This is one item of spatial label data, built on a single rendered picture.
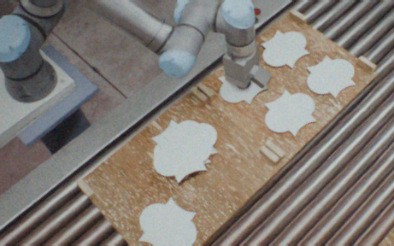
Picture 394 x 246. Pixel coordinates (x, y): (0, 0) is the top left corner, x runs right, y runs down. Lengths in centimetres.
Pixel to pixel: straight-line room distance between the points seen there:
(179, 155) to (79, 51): 170
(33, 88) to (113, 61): 129
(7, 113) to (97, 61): 130
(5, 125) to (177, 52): 64
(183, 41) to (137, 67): 160
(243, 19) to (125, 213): 56
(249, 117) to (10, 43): 66
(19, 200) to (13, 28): 45
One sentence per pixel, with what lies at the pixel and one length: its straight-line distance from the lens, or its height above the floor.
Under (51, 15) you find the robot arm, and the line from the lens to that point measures 145.
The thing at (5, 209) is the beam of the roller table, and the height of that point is 92.
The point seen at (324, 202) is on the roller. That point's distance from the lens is 125.
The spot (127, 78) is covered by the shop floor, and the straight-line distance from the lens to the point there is 267.
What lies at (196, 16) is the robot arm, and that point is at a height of 124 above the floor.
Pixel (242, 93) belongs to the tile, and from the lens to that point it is 137.
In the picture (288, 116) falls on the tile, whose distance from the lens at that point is 133.
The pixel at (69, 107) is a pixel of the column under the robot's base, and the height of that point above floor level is 87.
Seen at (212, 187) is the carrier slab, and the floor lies 94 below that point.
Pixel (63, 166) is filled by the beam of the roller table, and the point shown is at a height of 92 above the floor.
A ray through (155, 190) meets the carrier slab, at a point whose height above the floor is 94.
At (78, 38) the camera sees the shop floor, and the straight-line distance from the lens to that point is 294.
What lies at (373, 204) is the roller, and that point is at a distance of 127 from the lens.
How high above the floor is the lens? 208
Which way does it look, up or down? 57 degrees down
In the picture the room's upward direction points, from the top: 2 degrees counter-clockwise
